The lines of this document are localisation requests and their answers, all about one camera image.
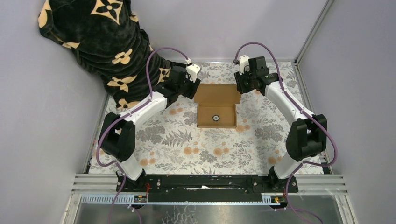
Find brown cardboard box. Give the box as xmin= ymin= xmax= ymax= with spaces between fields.
xmin=194 ymin=84 xmax=241 ymax=128

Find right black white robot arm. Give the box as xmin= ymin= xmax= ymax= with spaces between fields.
xmin=234 ymin=55 xmax=327 ymax=192

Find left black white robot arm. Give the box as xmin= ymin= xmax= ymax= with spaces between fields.
xmin=98 ymin=64 xmax=201 ymax=192

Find floral patterned table mat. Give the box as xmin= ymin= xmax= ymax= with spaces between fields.
xmin=88 ymin=62 xmax=324 ymax=175

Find black floral plush blanket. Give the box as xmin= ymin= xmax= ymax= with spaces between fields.
xmin=38 ymin=0 xmax=177 ymax=110

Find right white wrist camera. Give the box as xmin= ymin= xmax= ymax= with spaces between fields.
xmin=239 ymin=55 xmax=250 ymax=75

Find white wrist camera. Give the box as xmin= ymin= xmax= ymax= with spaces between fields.
xmin=186 ymin=64 xmax=201 ymax=82
xmin=239 ymin=55 xmax=250 ymax=75

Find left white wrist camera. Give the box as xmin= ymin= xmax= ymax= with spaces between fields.
xmin=186 ymin=64 xmax=201 ymax=82

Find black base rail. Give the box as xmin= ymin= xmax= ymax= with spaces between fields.
xmin=116 ymin=175 xmax=299 ymax=203

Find aluminium frame rails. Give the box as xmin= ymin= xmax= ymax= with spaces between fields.
xmin=60 ymin=0 xmax=360 ymax=224

